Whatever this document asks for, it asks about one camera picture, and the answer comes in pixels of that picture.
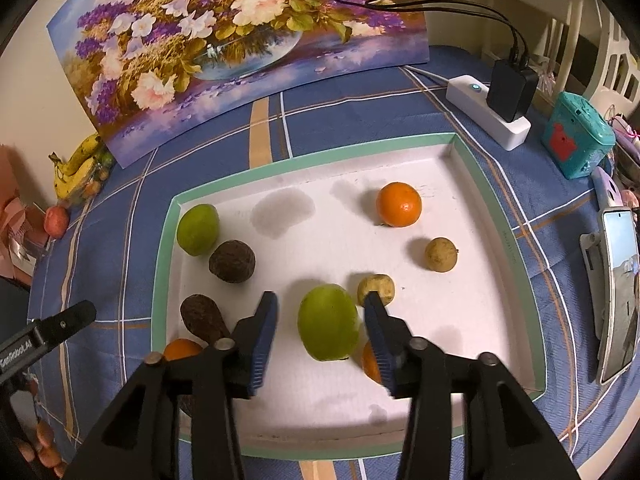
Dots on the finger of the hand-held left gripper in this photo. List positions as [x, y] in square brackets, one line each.
[67, 319]

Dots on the grey phone stand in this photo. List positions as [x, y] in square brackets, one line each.
[590, 270]

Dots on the yellow banana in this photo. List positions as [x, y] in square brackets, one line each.
[70, 182]
[85, 151]

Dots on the person's left hand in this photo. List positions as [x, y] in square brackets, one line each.
[45, 440]

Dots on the white power strip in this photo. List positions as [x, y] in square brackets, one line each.
[480, 110]

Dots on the clear bowl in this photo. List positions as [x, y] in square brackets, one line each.
[97, 174]

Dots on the white tray with green rim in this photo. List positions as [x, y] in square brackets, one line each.
[350, 285]

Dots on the flower painting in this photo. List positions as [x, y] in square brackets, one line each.
[225, 50]

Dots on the yellow-brown small potato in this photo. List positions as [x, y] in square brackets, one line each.
[377, 286]

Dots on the purple plastic item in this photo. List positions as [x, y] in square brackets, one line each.
[607, 187]

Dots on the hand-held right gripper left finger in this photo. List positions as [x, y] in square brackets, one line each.
[262, 345]

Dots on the smartphone in white case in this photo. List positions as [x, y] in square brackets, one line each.
[620, 300]

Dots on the green lime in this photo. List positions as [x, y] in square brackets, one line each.
[327, 322]
[198, 228]

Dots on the black charger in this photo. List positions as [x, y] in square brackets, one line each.
[512, 90]

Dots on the brown wrinkled date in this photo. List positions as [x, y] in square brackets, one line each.
[232, 261]
[202, 317]

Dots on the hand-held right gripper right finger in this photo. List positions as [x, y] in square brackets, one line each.
[377, 345]

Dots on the orange mandarin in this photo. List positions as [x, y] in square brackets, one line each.
[371, 360]
[181, 350]
[399, 205]

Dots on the white chair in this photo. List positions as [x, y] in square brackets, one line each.
[590, 25]

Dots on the teal box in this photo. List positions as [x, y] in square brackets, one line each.
[575, 135]

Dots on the yellow-brown longan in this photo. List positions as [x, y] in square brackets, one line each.
[442, 254]

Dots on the red apple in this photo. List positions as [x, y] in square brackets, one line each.
[56, 221]

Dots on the blue plaid tablecloth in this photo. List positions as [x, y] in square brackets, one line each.
[550, 240]

